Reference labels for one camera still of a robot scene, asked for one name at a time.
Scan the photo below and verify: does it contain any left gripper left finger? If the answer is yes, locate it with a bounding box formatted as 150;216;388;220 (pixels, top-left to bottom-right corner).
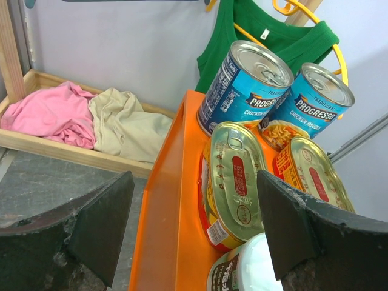
1;171;135;290

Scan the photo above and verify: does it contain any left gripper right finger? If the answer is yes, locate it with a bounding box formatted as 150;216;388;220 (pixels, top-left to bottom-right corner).
257;170;387;290

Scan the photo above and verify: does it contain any can with white lid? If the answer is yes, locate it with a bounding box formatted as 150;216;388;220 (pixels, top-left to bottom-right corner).
207;233;283;291

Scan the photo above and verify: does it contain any oval red sardine tin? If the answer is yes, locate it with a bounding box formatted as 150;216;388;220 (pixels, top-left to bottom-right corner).
198;122;267;253

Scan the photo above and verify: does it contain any blue soup can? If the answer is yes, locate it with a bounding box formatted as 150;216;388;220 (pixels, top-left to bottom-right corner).
197;40;294;136

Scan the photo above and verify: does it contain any orange box counter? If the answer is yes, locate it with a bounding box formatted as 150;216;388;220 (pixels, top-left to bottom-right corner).
129;90;222;290

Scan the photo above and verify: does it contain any aluminium corner profile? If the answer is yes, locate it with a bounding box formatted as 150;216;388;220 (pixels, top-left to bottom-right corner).
329;113;388;163

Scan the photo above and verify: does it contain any beige cloth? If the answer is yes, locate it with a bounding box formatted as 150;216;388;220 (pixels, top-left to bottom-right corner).
89;88;172;163

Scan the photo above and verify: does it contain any pink cloth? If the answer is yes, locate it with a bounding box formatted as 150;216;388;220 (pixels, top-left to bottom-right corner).
1;81;96;149

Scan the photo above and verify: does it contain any wooden tray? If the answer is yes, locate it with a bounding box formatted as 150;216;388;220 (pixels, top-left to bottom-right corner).
1;69;175;178

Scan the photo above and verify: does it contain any wooden upright behind shirt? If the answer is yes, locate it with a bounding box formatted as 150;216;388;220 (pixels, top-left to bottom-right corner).
284;0;324;27

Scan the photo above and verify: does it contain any green tank top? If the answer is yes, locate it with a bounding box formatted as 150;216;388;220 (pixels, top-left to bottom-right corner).
195;0;340;93

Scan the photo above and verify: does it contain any yellow plastic hanger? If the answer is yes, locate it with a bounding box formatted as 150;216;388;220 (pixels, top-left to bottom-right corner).
205;0;349;87

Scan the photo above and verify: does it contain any teal plastic hanger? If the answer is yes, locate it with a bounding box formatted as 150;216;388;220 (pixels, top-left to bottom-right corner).
23;0;215;9

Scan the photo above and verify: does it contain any wooden post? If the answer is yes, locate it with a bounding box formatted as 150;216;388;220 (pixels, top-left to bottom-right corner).
1;0;26;104

